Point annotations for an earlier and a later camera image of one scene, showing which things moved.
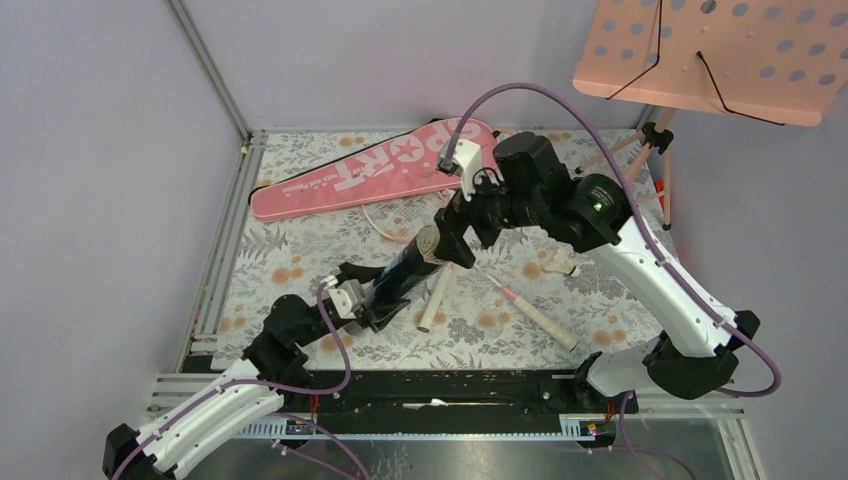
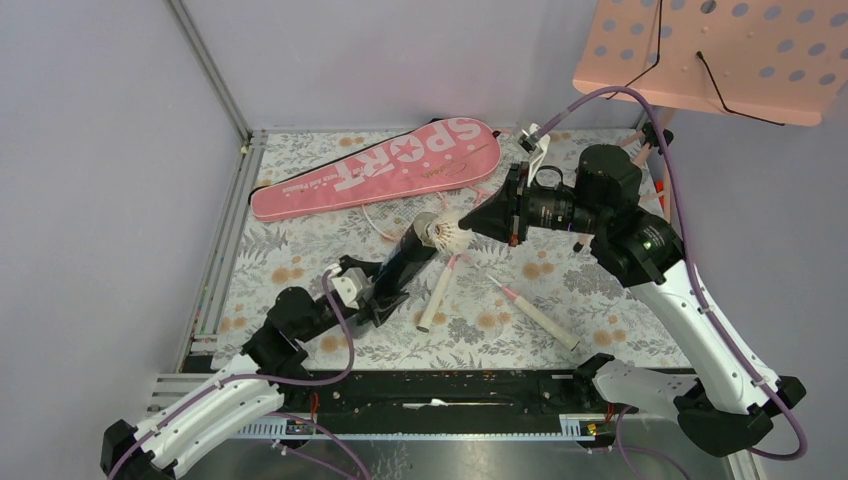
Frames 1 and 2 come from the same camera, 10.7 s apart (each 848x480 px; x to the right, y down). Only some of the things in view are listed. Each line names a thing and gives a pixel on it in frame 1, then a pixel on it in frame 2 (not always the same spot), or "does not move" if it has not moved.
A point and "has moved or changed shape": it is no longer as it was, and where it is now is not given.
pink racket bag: x=396 y=167 does not move
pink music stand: x=781 y=61 does not move
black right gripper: x=451 y=224 -> x=500 y=216
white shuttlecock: x=563 y=264 has moved or changed shape
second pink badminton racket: x=536 y=317 does not move
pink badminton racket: x=403 y=219 does not move
